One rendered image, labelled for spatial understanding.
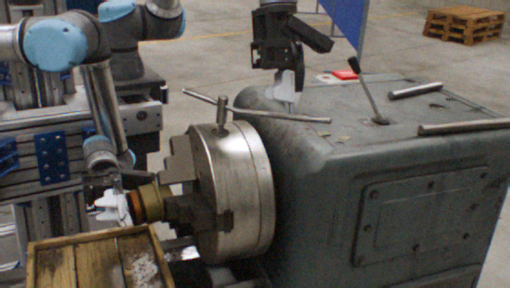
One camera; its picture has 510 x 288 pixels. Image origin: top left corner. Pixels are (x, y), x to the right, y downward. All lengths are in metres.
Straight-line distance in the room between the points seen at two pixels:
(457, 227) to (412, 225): 0.15
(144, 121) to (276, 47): 0.70
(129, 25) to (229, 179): 0.75
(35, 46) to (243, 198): 0.57
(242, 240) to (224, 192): 0.12
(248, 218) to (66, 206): 1.01
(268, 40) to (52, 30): 0.49
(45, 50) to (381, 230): 0.83
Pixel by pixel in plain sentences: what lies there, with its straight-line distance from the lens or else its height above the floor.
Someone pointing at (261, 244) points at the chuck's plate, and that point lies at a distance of 1.04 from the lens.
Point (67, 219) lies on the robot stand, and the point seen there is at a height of 0.63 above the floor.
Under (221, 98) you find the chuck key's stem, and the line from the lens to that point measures 0.97.
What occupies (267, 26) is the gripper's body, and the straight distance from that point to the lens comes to 0.93.
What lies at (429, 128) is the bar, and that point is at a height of 1.27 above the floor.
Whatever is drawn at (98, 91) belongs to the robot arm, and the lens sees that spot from 1.33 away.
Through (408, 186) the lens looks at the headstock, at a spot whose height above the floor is 1.15.
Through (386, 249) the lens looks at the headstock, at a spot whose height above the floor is 0.99.
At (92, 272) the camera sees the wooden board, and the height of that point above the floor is 0.88.
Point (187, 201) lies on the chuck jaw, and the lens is 1.01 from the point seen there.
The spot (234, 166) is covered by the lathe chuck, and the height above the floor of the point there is 1.20.
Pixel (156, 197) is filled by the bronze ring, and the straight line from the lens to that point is 1.04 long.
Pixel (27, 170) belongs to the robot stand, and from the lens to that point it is 1.63.
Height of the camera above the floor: 1.65
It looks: 25 degrees down
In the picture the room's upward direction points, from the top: 4 degrees clockwise
